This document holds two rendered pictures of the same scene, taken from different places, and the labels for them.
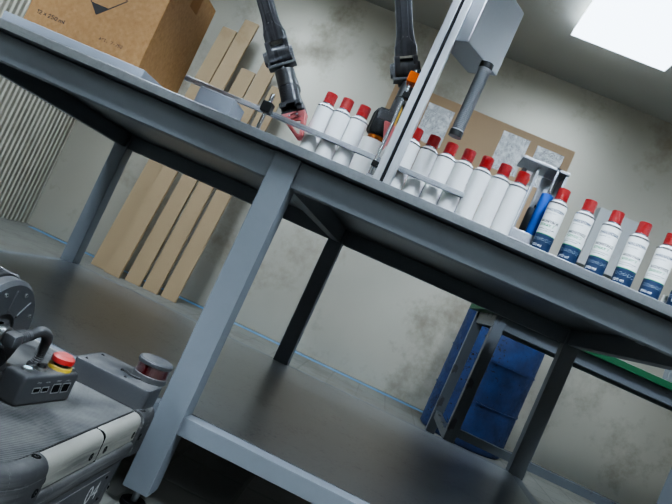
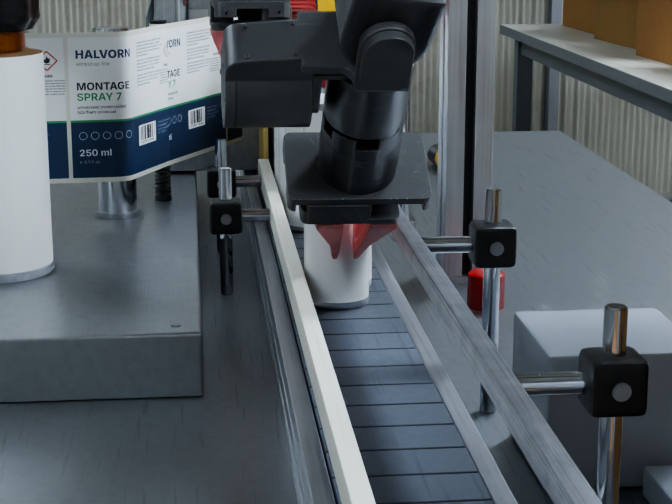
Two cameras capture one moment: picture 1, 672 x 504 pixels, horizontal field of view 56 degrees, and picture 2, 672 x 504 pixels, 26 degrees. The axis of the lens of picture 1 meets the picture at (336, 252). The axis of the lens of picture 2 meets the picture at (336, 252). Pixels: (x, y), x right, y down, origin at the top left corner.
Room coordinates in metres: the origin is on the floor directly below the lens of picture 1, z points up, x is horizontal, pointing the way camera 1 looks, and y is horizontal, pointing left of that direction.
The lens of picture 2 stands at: (2.02, 1.28, 1.20)
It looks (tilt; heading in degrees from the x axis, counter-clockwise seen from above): 14 degrees down; 257
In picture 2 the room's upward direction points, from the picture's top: straight up
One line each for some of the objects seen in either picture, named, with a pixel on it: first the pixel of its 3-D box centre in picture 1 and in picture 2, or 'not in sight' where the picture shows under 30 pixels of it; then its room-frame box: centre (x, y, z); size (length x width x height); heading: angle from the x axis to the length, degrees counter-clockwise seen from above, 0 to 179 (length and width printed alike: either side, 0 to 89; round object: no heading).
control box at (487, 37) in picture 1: (481, 26); not in sight; (1.64, -0.10, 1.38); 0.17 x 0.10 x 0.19; 138
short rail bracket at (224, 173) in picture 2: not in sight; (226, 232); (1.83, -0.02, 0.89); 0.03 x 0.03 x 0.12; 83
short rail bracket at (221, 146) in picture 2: not in sight; (237, 195); (1.79, -0.19, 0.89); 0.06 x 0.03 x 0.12; 173
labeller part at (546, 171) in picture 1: (542, 169); not in sight; (1.79, -0.44, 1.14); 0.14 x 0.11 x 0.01; 83
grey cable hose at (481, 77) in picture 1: (471, 100); not in sight; (1.62, -0.16, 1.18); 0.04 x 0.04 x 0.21
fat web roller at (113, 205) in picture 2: not in sight; (114, 122); (1.91, -0.17, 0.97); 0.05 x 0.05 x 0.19
